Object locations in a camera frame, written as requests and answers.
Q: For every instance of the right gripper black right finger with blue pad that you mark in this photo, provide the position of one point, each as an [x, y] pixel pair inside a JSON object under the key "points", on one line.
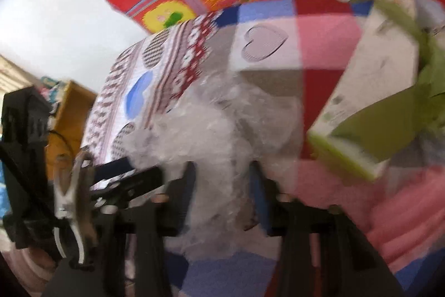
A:
{"points": [[323, 253]]}

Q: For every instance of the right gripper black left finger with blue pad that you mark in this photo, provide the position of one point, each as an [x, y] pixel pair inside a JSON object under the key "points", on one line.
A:
{"points": [[154, 221]]}

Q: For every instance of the clear plastic bag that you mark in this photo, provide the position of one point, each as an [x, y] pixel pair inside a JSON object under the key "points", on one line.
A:
{"points": [[221, 124]]}

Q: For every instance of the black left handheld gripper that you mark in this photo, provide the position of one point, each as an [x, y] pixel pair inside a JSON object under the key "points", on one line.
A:
{"points": [[30, 220]]}

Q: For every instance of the silver metal spring clamp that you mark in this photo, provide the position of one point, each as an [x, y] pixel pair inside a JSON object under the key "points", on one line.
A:
{"points": [[74, 233]]}

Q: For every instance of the pink folded paper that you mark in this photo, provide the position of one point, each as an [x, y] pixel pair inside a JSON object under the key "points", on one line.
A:
{"points": [[405, 226]]}

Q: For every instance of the wooden desk with shelves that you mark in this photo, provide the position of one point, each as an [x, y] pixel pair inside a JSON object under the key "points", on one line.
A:
{"points": [[68, 129]]}

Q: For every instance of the green and white box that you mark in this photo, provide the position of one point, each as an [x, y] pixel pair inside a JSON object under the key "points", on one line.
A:
{"points": [[391, 91]]}

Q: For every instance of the beige curtain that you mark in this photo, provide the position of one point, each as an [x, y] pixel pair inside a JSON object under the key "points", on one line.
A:
{"points": [[11, 77]]}

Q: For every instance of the patterned heart bed sheet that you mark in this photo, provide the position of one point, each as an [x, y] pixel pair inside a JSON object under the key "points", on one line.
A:
{"points": [[290, 48]]}

